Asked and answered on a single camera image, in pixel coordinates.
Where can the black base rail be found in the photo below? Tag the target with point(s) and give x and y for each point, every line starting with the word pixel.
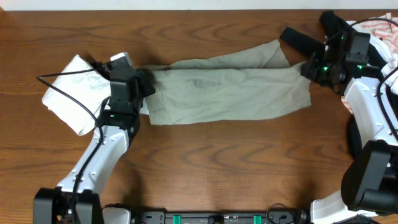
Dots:
pixel 278 215

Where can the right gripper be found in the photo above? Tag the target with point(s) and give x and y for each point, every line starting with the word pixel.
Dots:
pixel 308 68

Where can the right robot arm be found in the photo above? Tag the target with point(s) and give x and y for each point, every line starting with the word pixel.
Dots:
pixel 369 186

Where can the black long garment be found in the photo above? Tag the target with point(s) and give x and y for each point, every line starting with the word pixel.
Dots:
pixel 304 39

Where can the folded white cloth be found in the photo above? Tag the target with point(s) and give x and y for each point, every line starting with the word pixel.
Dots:
pixel 81 98

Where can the khaki green shorts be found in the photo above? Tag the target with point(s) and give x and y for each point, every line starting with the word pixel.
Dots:
pixel 253 84

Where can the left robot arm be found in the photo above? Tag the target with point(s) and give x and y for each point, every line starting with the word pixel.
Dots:
pixel 77 197

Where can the folded black cloth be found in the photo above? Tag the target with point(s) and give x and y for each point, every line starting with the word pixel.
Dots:
pixel 99 67

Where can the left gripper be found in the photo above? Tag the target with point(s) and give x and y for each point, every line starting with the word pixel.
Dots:
pixel 140 78

